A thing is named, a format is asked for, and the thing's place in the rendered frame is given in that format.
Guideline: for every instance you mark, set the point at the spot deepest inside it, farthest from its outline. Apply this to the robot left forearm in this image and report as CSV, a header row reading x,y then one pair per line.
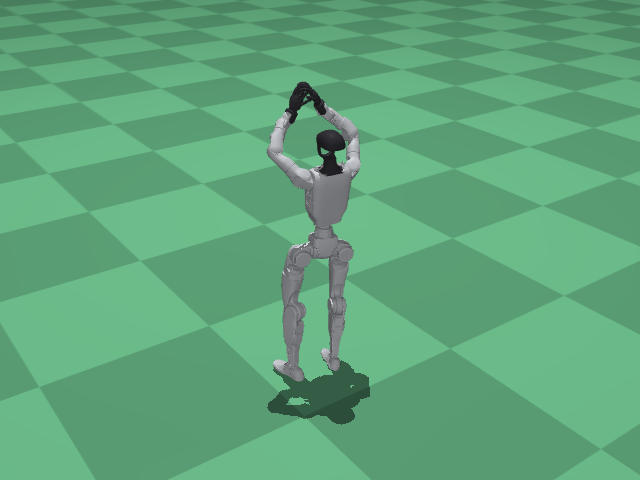
x,y
278,134

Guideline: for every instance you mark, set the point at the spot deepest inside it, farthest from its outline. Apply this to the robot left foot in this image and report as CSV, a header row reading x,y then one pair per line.
x,y
296,374

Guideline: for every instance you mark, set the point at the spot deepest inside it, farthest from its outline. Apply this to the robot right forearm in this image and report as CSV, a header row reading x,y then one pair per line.
x,y
338,121

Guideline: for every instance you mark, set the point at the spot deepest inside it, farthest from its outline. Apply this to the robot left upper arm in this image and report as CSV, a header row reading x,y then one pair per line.
x,y
300,177

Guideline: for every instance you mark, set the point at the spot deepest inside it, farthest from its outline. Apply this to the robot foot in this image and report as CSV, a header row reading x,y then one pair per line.
x,y
296,374
333,363

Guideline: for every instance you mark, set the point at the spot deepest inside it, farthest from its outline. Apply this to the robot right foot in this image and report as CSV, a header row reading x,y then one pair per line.
x,y
333,363

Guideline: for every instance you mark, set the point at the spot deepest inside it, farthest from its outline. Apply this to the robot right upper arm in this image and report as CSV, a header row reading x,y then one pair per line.
x,y
352,152

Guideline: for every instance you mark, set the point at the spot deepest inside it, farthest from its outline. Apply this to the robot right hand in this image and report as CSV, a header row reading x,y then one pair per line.
x,y
318,103

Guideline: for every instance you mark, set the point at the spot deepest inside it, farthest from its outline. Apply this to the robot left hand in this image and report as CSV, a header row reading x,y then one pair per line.
x,y
295,103

